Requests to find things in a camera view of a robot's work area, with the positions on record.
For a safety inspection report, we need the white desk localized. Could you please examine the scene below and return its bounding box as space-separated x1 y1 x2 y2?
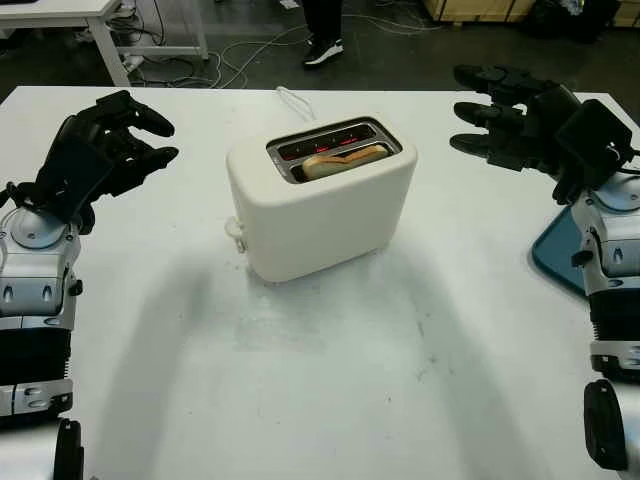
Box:
0 0 210 87

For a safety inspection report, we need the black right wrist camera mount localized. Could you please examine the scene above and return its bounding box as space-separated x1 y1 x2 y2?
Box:
556 98 633 190

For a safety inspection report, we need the white floor cable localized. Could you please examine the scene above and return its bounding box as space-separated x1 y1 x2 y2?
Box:
217 14 441 87

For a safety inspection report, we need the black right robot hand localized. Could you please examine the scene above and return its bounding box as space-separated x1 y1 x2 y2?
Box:
449 64 584 206

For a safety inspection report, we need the toast slice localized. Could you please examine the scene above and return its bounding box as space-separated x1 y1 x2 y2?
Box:
302 143 389 181

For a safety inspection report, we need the wooden crate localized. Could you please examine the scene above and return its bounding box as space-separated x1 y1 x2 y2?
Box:
423 0 539 24

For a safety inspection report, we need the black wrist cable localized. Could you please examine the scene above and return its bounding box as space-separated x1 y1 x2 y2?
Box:
0 180 31 221
607 142 640 177

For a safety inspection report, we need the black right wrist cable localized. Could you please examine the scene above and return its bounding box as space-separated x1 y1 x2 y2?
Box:
607 142 640 177

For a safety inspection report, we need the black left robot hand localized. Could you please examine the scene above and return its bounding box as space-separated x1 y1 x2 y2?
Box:
54 89 180 236

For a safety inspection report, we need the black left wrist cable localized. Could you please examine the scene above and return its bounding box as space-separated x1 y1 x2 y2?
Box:
0 180 31 221

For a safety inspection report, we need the white toaster power cord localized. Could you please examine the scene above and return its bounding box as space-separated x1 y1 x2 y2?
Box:
275 85 319 122

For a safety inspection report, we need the blue plastic tray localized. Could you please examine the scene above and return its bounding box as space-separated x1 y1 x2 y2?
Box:
531 204 596 296

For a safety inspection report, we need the person in black trousers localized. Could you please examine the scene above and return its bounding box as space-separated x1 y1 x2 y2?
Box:
302 0 346 66

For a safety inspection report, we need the cream two-slot toaster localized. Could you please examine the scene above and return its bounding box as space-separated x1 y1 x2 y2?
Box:
223 115 419 284

